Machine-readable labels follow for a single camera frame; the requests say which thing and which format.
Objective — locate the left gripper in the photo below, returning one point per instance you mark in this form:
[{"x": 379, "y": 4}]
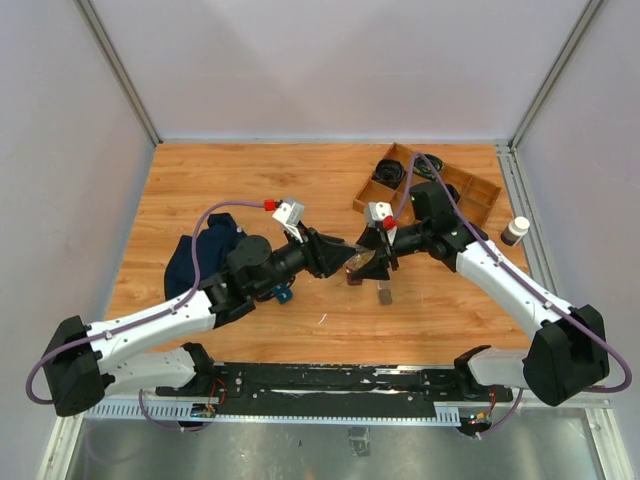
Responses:
[{"x": 314, "y": 246}]

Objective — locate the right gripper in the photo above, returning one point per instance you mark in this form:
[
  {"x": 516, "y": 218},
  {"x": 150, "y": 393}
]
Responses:
[{"x": 376, "y": 267}]

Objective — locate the clear glass pill jar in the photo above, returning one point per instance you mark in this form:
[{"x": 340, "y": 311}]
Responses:
[{"x": 357, "y": 247}]

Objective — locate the grey pill box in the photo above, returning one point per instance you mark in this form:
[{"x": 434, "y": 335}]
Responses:
[{"x": 384, "y": 292}]

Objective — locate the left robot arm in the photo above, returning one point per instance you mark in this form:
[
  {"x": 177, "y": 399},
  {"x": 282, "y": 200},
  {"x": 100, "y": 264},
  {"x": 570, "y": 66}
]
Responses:
[{"x": 84, "y": 363}]

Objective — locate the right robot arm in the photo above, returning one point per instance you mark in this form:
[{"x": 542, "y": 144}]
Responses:
[{"x": 567, "y": 354}]

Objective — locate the brown double pill box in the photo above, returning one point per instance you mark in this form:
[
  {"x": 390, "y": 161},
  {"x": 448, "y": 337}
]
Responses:
[{"x": 351, "y": 279}]

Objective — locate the teal pill box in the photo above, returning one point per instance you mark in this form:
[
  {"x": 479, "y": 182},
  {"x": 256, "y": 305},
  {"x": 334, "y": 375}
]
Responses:
[{"x": 283, "y": 293}]

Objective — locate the wooden divided tray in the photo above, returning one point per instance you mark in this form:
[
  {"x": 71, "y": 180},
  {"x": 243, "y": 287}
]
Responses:
[{"x": 477, "y": 194}]

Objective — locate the black yellow rolled sock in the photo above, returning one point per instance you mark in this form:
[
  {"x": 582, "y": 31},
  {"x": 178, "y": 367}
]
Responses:
[{"x": 427, "y": 166}]

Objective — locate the black patterned rolled sock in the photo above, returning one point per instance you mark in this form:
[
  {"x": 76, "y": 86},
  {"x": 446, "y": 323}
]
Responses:
[{"x": 453, "y": 193}]

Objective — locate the dark blue cloth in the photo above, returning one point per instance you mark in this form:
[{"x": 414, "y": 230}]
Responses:
[{"x": 214, "y": 242}]

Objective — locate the dark bottle white cap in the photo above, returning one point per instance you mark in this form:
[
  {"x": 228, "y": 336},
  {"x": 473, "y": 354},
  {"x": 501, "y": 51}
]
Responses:
[{"x": 515, "y": 231}]

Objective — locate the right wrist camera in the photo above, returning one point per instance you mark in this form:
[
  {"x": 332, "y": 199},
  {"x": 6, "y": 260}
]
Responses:
[{"x": 380, "y": 215}]

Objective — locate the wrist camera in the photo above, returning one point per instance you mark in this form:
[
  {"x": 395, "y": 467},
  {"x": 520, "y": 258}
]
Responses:
[
  {"x": 289, "y": 213},
  {"x": 380, "y": 215}
]

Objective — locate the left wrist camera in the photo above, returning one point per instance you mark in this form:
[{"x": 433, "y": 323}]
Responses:
[{"x": 289, "y": 213}]

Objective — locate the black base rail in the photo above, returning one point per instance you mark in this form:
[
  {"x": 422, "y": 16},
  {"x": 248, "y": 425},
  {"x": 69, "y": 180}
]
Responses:
[{"x": 332, "y": 390}]

